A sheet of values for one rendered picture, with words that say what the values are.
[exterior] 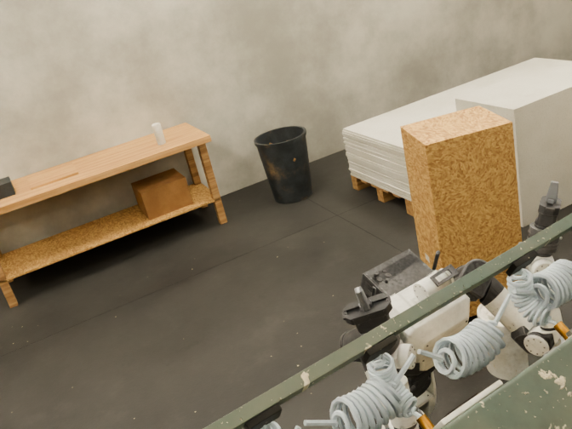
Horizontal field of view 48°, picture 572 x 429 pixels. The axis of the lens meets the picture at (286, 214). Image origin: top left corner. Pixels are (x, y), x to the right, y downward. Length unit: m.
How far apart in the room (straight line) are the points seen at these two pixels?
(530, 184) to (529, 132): 0.41
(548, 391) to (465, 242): 3.05
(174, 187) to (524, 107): 3.17
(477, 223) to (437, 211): 0.26
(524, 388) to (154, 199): 5.50
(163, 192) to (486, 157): 3.37
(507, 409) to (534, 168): 4.44
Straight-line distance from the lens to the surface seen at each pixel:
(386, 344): 0.91
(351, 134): 6.11
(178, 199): 6.24
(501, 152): 3.78
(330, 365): 0.88
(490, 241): 3.96
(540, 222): 2.00
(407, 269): 2.12
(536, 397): 0.86
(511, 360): 3.73
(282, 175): 6.28
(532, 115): 5.08
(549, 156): 5.30
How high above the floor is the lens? 2.46
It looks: 23 degrees down
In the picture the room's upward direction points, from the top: 14 degrees counter-clockwise
